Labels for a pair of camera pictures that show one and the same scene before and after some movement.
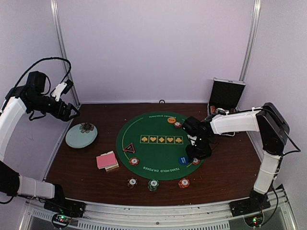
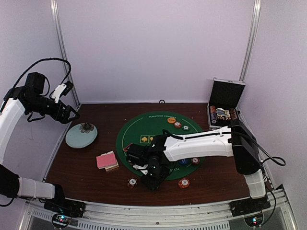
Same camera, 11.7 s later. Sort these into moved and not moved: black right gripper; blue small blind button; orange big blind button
Moved: black right gripper
Not moved: orange big blind button; blue small blind button
